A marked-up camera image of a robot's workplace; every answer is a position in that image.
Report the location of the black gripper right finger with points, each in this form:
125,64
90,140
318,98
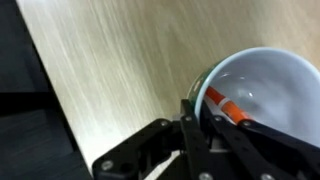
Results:
261,151

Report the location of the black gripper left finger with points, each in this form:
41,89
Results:
137,156

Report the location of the white green mug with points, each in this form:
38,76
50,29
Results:
276,87

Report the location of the orange marker pen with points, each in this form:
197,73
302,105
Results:
227,106

